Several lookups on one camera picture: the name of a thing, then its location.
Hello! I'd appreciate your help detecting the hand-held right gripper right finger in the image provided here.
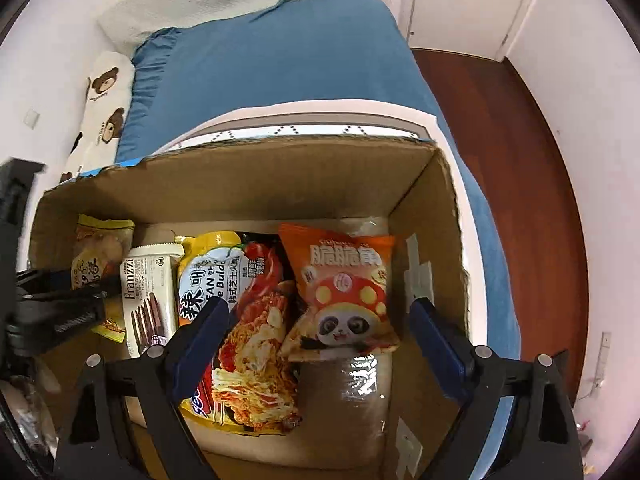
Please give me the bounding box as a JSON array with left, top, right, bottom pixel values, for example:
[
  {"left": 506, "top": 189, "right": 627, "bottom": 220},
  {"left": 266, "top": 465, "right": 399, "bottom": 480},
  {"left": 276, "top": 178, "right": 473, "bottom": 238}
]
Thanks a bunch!
[{"left": 409, "top": 297, "right": 586, "bottom": 480}]

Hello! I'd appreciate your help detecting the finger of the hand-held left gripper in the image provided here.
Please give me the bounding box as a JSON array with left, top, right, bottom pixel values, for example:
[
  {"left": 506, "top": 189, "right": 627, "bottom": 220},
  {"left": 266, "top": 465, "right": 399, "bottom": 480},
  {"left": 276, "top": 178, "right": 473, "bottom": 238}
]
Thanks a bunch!
[
  {"left": 9, "top": 300, "right": 109, "bottom": 357},
  {"left": 15, "top": 269, "right": 109, "bottom": 302}
]

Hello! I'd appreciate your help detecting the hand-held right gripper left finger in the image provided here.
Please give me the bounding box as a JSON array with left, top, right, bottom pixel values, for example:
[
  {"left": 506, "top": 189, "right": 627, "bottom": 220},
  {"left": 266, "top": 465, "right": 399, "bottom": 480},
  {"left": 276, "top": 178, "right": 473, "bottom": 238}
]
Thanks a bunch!
[{"left": 54, "top": 297, "right": 231, "bottom": 480}]

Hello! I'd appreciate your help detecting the yellow cracker snack packet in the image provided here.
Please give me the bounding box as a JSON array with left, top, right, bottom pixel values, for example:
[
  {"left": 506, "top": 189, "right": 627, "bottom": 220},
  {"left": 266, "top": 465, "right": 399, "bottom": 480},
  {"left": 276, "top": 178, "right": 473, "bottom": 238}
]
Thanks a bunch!
[{"left": 72, "top": 214, "right": 136, "bottom": 343}]

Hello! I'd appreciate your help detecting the brown cardboard box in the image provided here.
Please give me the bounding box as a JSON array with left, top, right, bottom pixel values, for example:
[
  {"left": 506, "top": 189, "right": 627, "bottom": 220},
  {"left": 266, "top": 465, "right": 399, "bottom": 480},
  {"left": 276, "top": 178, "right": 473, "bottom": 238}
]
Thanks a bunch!
[{"left": 27, "top": 135, "right": 473, "bottom": 480}]

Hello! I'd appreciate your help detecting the yellow instant noodle packet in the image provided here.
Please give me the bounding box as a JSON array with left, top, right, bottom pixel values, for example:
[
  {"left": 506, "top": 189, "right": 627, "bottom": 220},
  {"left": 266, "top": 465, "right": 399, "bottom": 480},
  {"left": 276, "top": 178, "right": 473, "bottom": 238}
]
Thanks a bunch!
[{"left": 175, "top": 230, "right": 303, "bottom": 436}]

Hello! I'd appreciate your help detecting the white chocolate cookie packet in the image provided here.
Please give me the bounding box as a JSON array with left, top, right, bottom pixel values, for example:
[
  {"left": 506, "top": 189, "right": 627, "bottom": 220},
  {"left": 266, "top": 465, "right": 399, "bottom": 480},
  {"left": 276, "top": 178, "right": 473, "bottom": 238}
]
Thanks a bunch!
[{"left": 121, "top": 242, "right": 185, "bottom": 358}]

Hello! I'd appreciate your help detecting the clear plastic bag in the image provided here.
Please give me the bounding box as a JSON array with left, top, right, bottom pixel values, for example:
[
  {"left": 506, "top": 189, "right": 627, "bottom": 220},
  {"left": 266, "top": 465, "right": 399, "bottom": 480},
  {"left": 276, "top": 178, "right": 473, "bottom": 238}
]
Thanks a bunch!
[{"left": 0, "top": 360, "right": 61, "bottom": 461}]

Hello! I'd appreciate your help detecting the orange panda snack packet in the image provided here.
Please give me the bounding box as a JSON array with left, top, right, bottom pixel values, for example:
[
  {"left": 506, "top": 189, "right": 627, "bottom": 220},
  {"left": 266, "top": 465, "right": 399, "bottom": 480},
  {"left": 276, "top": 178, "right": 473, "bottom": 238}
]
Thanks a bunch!
[{"left": 276, "top": 222, "right": 401, "bottom": 363}]

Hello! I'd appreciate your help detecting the bear print pillow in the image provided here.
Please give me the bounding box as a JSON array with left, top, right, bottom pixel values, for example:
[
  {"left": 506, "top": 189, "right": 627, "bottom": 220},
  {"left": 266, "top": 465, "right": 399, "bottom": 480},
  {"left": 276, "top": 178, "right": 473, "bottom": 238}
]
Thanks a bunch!
[{"left": 60, "top": 51, "right": 136, "bottom": 183}]

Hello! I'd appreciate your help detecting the white patterned mat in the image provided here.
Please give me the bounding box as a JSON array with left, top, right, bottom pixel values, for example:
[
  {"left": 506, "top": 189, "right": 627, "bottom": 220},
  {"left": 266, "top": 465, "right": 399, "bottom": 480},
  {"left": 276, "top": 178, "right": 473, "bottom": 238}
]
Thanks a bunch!
[{"left": 152, "top": 100, "right": 488, "bottom": 341}]

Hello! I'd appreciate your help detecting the blue bedsheet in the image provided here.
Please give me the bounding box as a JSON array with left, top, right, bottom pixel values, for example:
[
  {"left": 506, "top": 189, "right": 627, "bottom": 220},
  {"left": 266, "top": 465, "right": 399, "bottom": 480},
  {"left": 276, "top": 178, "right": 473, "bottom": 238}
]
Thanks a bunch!
[{"left": 117, "top": 0, "right": 523, "bottom": 480}]

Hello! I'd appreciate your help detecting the white door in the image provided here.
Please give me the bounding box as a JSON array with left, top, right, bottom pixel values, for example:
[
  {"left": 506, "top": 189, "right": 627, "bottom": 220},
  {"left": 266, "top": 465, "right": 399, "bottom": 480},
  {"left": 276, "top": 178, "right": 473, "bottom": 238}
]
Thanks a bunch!
[{"left": 406, "top": 0, "right": 541, "bottom": 61}]

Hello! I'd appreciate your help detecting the white wall socket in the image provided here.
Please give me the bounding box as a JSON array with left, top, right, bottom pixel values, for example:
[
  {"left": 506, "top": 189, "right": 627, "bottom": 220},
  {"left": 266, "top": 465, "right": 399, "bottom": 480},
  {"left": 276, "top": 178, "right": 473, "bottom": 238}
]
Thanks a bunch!
[{"left": 597, "top": 331, "right": 612, "bottom": 396}]

